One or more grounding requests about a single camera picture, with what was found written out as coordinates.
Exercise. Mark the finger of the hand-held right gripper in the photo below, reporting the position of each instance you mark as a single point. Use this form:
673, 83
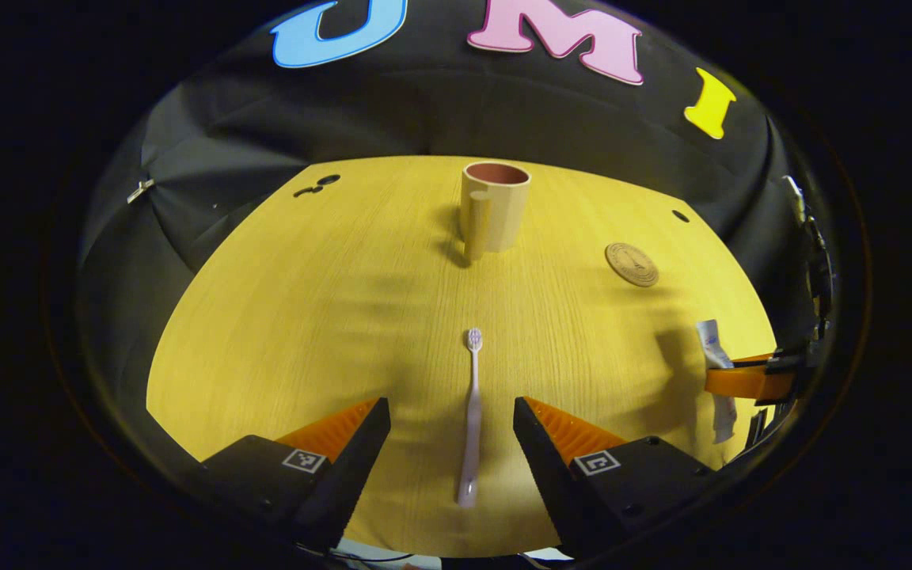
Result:
753, 384

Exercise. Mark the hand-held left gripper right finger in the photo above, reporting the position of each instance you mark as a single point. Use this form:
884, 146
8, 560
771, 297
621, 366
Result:
547, 475

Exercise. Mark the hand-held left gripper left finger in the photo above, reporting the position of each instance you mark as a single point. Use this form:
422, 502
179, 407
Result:
353, 475

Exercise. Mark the white toothpaste tube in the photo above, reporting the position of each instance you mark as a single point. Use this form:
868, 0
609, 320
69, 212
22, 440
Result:
713, 340

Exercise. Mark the pink toothbrush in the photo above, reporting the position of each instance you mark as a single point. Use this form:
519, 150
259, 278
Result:
472, 419

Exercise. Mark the round brown coaster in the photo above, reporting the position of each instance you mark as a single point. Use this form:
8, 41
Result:
632, 264

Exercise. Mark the beige cup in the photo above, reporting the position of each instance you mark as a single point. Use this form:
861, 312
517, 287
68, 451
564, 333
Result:
503, 214

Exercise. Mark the wooden desktop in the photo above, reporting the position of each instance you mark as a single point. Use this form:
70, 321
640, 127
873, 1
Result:
329, 332

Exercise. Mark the silver cloth clip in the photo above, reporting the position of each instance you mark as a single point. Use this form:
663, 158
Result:
139, 190

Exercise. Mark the black backdrop cloth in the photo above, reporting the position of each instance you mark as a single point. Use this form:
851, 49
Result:
393, 111

